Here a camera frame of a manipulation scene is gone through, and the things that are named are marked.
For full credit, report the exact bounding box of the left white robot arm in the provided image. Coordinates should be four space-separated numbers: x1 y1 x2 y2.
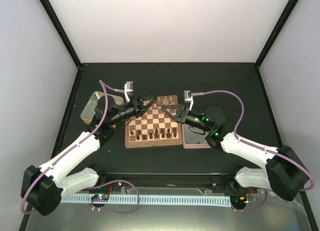
20 95 157 216

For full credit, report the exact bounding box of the black frame post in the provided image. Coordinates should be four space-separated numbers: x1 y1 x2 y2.
39 0 82 68
254 0 299 68

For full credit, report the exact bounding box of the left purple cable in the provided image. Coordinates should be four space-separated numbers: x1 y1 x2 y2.
20 79 127 215

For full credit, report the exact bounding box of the white slotted cable duct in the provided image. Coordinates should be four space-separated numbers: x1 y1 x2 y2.
61 193 232 208

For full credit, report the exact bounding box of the left black frame post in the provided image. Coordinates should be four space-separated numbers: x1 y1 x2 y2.
39 0 82 68

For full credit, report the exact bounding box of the right black frame post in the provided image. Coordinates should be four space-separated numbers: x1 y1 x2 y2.
254 0 299 68

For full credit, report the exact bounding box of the gold metal tin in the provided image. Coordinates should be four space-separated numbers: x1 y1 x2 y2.
80 91 126 126

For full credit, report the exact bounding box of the left circuit board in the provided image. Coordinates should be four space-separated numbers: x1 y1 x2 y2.
91 194 109 202

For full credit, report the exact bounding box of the purple cable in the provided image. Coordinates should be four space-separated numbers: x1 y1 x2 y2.
20 79 127 215
192 89 315 193

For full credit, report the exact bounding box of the wooden chess board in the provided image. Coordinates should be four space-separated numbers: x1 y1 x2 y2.
124 104 183 149

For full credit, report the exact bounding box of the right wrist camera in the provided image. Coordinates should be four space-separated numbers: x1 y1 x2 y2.
183 90 194 111

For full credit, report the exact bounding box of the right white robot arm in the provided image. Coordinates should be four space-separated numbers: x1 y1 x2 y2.
161 104 310 201

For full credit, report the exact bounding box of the pink metal tin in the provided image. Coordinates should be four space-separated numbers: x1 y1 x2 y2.
182 112 219 149

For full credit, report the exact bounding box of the circuit board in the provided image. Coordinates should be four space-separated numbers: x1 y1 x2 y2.
230 196 257 204
91 194 109 202

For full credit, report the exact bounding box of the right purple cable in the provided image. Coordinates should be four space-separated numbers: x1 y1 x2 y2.
192 89 315 193

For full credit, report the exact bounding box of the right circuit board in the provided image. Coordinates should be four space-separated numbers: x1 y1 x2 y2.
230 196 257 204

